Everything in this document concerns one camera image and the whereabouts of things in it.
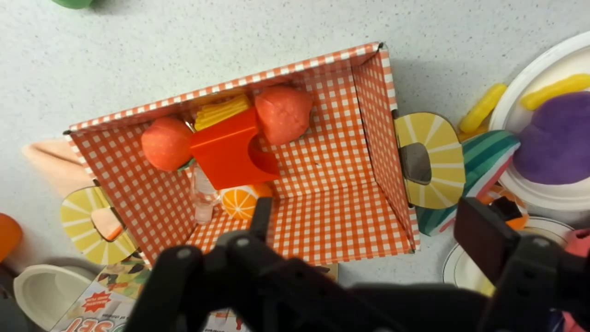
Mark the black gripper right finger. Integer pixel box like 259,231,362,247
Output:
452,196,590,332

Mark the orange slice toy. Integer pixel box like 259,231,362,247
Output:
218,183,274,223

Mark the clear plastic toy bottle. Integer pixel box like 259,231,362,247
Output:
191,164,222,227

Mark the white paper plate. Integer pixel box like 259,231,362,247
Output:
487,30,590,227
441,214,578,299

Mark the red strawberry plushie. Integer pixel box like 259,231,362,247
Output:
253,85,316,148
139,116,196,174

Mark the orange checkered cardboard box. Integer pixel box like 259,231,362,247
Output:
25,41,469,269

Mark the orange fry container toy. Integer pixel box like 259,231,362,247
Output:
187,107,283,192

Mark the yellow felt fry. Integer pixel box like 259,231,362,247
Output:
521,72,590,113
458,81,510,140

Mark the watermelon slice plushie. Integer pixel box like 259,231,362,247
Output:
415,127,524,238

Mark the orange cup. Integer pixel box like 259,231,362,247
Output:
0,210,25,264

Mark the small white bowl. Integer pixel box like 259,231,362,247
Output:
12,264,95,332

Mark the yellow fries bundle toy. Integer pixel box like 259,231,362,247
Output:
192,91,253,133

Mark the pink cloth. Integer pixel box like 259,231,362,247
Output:
561,227,590,260

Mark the purple plushie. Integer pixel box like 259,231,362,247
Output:
513,91,590,186

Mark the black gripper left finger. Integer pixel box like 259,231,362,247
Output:
122,196,347,332

